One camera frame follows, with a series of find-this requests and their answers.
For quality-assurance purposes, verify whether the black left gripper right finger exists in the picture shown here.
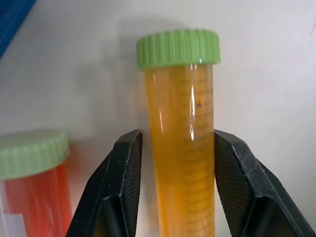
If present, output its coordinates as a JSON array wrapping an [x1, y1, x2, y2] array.
[[213, 129, 316, 237]]

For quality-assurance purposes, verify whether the red test tube green cap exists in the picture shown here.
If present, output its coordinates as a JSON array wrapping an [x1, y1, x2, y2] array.
[[0, 129, 73, 237]]

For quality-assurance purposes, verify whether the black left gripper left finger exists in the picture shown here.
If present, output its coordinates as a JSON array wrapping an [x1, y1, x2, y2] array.
[[64, 129, 144, 237]]

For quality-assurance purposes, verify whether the yellow test tube green cap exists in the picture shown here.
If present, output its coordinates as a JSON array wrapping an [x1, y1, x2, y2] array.
[[135, 28, 222, 237]]

